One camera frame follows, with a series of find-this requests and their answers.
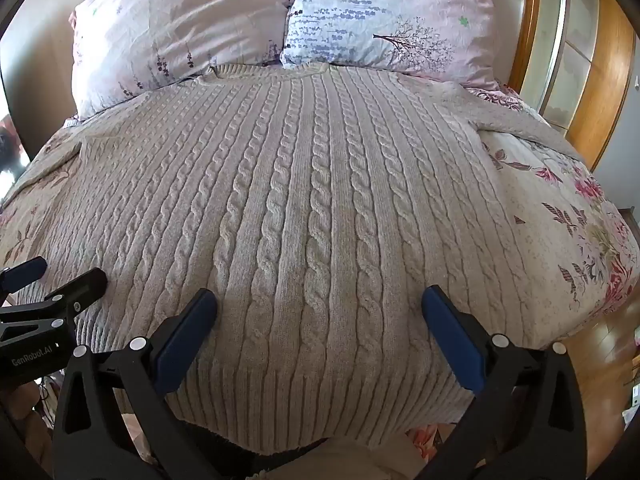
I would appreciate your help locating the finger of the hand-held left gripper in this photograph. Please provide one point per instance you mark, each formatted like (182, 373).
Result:
(25, 272)
(85, 286)

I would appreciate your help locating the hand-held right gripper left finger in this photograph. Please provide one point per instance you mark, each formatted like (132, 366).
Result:
(185, 345)

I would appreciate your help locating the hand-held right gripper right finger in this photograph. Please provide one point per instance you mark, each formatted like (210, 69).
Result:
(455, 340)

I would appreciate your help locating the dark blurred object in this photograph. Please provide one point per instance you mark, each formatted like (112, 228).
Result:
(9, 155)

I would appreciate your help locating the floral bed quilt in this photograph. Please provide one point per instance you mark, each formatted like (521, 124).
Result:
(560, 240)

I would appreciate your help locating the pink floral pillow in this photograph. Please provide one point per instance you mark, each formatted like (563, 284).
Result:
(175, 35)

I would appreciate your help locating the wooden headboard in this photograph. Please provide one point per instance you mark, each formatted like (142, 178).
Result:
(607, 85)

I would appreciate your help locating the blue tree print pillow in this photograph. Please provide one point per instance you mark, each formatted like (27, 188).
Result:
(390, 15)

